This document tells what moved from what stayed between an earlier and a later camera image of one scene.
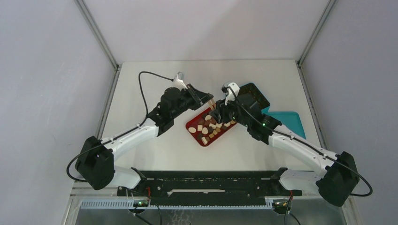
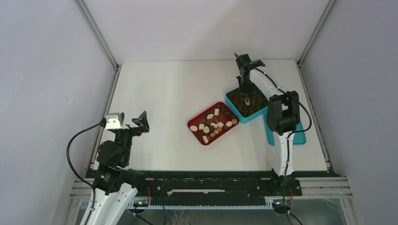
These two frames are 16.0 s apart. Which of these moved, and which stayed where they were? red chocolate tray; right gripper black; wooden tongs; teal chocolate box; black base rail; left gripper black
Moved: wooden tongs; left gripper black; right gripper black
Stayed: red chocolate tray; black base rail; teal chocolate box
